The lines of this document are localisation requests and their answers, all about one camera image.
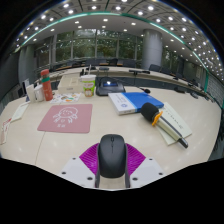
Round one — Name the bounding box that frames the red and white leaflet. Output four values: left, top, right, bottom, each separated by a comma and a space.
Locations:
0, 117, 13, 145

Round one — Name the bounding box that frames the group of office chairs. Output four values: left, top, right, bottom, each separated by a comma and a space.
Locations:
79, 58, 201, 88

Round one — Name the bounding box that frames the group of ceiling lights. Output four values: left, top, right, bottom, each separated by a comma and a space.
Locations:
14, 0, 224, 73

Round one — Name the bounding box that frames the blue and white book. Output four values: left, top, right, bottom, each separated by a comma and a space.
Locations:
107, 91, 165, 116

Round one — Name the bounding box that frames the beige cardboard box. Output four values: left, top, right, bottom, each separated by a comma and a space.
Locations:
57, 76, 84, 95

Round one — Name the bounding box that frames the cartoon paper cup with straw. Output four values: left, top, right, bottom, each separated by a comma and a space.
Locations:
80, 64, 97, 98

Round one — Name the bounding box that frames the red thermos bottle green band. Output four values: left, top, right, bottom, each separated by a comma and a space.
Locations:
40, 68, 54, 102

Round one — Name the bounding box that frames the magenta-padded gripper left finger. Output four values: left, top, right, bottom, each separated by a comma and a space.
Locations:
59, 143, 101, 189

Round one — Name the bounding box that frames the black computer mouse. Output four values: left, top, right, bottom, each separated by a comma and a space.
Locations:
97, 133, 128, 179

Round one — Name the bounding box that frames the pink mouse pad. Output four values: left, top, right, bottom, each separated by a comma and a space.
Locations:
36, 103, 94, 134

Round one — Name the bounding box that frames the black conference microphone unit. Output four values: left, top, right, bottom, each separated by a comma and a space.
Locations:
95, 77, 127, 97

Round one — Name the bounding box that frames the plain white paper cup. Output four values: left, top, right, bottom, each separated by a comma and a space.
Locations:
25, 83, 37, 103

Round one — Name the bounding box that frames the curved conference desk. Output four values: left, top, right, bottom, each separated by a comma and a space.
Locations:
49, 65, 211, 98

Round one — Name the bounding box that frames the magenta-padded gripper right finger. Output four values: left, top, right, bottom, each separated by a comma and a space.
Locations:
124, 143, 166, 189

